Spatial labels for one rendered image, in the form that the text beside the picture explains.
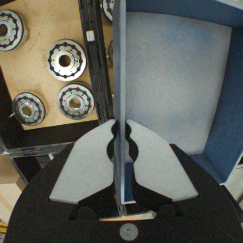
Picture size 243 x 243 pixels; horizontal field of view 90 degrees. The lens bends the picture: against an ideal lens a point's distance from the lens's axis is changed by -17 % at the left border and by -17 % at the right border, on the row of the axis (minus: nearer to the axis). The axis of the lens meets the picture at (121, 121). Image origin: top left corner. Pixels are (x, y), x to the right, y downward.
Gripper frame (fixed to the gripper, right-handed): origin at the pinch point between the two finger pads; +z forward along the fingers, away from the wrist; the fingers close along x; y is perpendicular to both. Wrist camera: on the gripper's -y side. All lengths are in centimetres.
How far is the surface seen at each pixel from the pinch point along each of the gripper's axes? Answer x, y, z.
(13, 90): -30.5, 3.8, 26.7
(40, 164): -29, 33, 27
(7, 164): -49, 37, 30
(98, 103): -4.4, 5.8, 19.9
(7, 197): -46, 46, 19
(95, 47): -4.3, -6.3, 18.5
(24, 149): -25.0, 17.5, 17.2
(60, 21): -14.4, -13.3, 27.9
